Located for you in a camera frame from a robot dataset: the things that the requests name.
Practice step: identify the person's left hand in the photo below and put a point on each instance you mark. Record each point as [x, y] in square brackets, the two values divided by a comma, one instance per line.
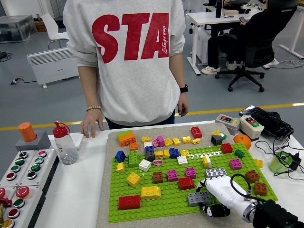
[183, 104]

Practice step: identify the person's right hand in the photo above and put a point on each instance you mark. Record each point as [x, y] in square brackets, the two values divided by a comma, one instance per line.
[91, 121]

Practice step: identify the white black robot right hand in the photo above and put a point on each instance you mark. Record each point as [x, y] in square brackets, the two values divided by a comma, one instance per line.
[221, 190]

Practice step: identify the light grey long toy brick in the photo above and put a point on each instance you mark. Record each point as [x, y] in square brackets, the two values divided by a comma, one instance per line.
[215, 171]

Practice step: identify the dark grey long toy brick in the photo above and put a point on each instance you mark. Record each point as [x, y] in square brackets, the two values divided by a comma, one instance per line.
[198, 199]

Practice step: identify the brown square toy brick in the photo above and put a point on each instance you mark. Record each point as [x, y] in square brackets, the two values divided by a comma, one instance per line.
[260, 189]
[252, 176]
[158, 178]

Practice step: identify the red sloped toy brick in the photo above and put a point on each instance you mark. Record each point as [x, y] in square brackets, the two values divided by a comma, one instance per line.
[186, 184]

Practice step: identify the blue square toy brick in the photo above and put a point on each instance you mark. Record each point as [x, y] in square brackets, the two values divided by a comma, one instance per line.
[174, 153]
[120, 156]

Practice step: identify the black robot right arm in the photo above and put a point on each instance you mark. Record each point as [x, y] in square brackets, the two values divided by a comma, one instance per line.
[273, 216]

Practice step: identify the person's right forearm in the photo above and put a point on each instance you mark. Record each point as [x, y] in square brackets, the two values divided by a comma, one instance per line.
[89, 90]

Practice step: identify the person's left forearm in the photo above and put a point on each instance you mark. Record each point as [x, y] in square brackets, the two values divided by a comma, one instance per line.
[183, 78]

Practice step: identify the magenta square toy brick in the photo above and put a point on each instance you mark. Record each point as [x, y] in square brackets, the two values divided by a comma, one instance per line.
[172, 176]
[235, 164]
[190, 173]

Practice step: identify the yellow and white toy brick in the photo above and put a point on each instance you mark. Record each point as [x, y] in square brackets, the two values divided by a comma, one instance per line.
[207, 162]

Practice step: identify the small green toy brick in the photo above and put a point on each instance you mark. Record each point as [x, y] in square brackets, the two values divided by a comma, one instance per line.
[239, 153]

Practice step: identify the large orange toy brick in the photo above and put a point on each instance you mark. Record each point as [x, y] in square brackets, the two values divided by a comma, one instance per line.
[127, 141]

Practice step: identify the tall magenta toy brick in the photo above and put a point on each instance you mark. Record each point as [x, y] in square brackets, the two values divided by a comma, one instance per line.
[161, 141]

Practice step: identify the yellow sloped toy brick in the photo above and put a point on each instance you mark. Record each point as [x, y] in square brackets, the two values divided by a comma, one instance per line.
[216, 133]

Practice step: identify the pink toy brick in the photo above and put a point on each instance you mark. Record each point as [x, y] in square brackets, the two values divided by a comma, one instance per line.
[155, 143]

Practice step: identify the white square toy brick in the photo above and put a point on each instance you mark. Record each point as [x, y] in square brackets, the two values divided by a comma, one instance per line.
[144, 166]
[182, 161]

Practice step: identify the small orange toy brick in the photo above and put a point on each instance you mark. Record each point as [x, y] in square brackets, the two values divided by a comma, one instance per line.
[133, 146]

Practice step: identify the green and white toy brick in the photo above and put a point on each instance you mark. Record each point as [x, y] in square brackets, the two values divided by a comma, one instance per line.
[223, 136]

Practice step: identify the small white toy brick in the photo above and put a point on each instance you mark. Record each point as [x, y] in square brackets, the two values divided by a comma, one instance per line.
[148, 144]

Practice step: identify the small yellow toy brick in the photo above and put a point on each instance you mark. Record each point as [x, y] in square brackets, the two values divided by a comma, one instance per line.
[120, 168]

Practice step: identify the small blue toy brick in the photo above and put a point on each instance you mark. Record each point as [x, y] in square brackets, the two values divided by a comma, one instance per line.
[149, 149]

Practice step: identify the tall green toy brick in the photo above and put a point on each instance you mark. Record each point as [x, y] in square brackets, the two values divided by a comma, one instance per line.
[133, 159]

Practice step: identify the green studded baseplate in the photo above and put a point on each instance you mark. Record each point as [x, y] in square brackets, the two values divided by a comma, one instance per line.
[166, 209]

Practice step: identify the dark grey sloped toy brick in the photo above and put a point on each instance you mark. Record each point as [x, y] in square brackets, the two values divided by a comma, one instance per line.
[150, 157]

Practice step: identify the yellow curved toy brick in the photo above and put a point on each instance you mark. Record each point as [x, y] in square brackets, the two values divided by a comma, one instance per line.
[150, 192]

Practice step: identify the large yellow square toy brick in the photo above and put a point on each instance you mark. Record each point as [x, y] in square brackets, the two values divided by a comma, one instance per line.
[133, 180]

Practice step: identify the red long toy brick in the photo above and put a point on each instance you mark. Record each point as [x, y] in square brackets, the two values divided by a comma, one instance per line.
[129, 203]

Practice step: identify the black wristwatch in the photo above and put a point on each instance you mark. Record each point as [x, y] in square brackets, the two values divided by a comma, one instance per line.
[184, 88]

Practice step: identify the lime green flat brick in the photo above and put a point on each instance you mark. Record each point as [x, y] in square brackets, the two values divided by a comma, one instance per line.
[123, 133]

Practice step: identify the clear bottle with red cap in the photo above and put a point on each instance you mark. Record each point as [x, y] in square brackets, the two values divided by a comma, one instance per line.
[66, 147]

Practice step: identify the small yellow flat brick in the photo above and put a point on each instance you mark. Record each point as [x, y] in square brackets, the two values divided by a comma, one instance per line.
[196, 141]

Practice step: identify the dark grey cube brick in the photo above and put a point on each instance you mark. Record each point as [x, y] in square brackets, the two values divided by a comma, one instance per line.
[216, 140]

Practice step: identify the orange fruit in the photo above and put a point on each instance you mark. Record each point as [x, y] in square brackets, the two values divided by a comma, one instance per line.
[242, 141]

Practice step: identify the person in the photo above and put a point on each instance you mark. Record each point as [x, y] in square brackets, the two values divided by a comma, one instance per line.
[256, 26]
[133, 83]

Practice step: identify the grey block base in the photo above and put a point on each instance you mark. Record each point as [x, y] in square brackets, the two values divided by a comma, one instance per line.
[41, 143]

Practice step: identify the green translucent cup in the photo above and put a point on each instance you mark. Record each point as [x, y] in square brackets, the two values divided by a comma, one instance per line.
[275, 165]

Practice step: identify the white case under desk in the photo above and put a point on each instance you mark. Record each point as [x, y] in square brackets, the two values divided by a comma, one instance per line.
[203, 45]

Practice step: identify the small pink flat brick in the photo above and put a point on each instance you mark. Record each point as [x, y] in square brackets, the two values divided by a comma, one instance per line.
[157, 162]

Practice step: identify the orange cylinder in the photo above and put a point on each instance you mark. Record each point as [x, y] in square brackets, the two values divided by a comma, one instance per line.
[27, 131]

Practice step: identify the white electric panel heater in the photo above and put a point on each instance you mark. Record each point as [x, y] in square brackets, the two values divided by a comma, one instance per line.
[52, 66]

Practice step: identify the black office chair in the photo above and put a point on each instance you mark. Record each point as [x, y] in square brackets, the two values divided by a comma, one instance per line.
[243, 72]

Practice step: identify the grey four-button control box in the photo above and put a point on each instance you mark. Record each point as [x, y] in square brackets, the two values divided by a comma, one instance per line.
[14, 168]
[35, 167]

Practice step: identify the black plug adapter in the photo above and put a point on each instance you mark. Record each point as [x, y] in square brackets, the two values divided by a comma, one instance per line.
[295, 158]

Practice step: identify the black electronic device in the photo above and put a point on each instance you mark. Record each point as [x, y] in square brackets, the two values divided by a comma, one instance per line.
[273, 126]

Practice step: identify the floor power socket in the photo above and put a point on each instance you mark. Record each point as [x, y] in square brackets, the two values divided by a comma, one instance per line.
[15, 80]

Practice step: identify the white desk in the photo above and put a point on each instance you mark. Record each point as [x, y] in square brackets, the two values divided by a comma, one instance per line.
[206, 19]

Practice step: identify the white power strip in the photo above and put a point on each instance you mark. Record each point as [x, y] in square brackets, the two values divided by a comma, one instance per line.
[272, 63]

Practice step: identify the control box with emergency stop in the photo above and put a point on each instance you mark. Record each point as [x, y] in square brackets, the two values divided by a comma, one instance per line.
[22, 192]

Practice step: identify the black bottle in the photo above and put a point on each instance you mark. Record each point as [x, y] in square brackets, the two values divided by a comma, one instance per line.
[218, 9]

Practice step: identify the smartphone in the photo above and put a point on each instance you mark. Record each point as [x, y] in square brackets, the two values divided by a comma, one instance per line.
[242, 20]

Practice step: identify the white plastic chair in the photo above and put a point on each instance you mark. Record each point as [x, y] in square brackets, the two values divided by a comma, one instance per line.
[51, 26]

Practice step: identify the tan cardboard box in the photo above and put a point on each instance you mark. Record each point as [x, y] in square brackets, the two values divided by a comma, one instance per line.
[230, 12]

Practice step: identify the brown cardboard box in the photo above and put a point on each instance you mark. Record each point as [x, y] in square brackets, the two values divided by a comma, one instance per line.
[40, 26]

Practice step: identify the clear plastic crate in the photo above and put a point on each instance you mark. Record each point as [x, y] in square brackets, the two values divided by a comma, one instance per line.
[16, 28]

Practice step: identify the brass fitting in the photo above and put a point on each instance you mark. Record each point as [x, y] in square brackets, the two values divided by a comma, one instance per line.
[1, 213]

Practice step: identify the grey two-button switch box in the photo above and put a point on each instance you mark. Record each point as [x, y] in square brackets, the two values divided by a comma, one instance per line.
[231, 128]

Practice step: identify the beige two-button switch box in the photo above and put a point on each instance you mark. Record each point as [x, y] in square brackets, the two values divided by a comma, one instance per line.
[249, 133]

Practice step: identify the white desk frame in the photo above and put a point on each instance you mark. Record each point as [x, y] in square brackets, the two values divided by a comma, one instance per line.
[297, 31]

